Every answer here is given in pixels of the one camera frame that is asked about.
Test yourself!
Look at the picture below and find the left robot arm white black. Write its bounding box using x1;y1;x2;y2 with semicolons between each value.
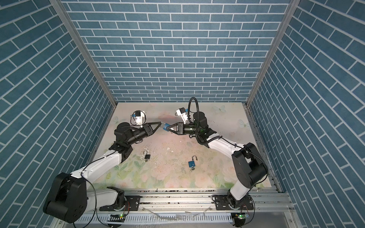
43;122;161;223

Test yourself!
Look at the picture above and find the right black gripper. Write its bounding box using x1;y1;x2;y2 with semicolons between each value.
168;123;202;136

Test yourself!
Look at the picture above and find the black padlock with keys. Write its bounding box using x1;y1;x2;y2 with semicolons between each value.
143;148;151;162

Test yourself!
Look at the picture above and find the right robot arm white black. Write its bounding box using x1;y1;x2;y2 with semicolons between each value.
163;97;269;210

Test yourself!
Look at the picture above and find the blue padlock near with key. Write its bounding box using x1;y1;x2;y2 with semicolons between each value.
188;155;198;171

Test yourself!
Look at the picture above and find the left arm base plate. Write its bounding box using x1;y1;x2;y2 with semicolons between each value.
99;195;141;211

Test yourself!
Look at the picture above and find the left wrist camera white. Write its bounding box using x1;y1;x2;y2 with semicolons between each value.
130;110;146;126

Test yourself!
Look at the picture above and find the floral table mat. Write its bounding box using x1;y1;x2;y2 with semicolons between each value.
93;102;255;190

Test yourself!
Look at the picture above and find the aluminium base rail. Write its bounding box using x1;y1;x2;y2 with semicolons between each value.
51;188;300;228

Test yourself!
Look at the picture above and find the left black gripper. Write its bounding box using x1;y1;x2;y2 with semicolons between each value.
125;123;161;147

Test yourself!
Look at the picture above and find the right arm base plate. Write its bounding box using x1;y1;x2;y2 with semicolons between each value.
212;195;254;211

